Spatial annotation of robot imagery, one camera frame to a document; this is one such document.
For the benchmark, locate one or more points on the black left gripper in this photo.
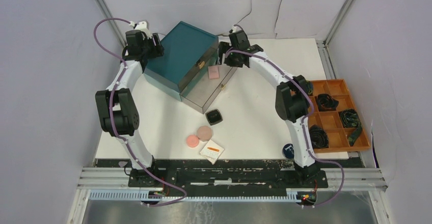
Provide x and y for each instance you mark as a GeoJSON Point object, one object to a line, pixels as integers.
{"type": "Point", "coordinates": [158, 51]}

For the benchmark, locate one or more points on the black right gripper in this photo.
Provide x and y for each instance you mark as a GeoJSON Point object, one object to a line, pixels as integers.
{"type": "Point", "coordinates": [223, 47]}

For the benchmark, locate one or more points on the pink square palette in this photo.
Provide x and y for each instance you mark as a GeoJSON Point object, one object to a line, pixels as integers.
{"type": "Point", "coordinates": [213, 72]}

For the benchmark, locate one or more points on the clear smoked drawer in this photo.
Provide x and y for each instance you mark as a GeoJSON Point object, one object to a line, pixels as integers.
{"type": "Point", "coordinates": [201, 92]}

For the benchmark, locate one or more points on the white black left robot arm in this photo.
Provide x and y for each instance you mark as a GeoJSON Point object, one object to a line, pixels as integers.
{"type": "Point", "coordinates": [117, 110]}

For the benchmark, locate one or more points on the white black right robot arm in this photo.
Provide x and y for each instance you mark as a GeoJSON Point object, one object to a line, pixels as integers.
{"type": "Point", "coordinates": [292, 102]}

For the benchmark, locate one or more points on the teal drawer organizer box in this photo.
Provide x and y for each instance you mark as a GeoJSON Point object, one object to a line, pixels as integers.
{"type": "Point", "coordinates": [188, 51]}

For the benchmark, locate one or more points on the black gold compact case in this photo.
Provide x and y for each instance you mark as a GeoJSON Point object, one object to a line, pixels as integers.
{"type": "Point", "coordinates": [213, 117]}

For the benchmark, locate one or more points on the octagonal pink powder case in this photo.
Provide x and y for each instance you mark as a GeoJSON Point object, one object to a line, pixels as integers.
{"type": "Point", "coordinates": [204, 133]}

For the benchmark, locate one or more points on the rolled multicolour tie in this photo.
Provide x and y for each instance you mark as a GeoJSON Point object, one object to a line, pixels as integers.
{"type": "Point", "coordinates": [309, 88]}

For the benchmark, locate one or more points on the round coral blush case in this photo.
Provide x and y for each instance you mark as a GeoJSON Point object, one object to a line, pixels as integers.
{"type": "Point", "coordinates": [192, 141]}

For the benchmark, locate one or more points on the white patterned palette box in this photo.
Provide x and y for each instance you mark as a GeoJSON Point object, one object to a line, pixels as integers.
{"type": "Point", "coordinates": [212, 151]}

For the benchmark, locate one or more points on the rolled dark tie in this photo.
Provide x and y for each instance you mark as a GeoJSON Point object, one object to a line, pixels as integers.
{"type": "Point", "coordinates": [326, 102]}

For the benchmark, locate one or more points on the round navy cream tin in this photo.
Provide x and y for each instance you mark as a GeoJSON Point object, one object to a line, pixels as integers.
{"type": "Point", "coordinates": [288, 151]}

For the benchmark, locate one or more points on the rolled black tie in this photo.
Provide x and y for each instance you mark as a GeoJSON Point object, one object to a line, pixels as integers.
{"type": "Point", "coordinates": [319, 138]}

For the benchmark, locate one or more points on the orange compartment tray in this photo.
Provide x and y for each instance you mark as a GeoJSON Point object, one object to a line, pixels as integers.
{"type": "Point", "coordinates": [330, 121]}

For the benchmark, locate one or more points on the rolled green patterned tie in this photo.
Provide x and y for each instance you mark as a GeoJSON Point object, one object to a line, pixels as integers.
{"type": "Point", "coordinates": [350, 119]}

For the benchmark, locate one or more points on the black metal base rail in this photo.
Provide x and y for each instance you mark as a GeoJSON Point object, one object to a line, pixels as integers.
{"type": "Point", "coordinates": [227, 178]}

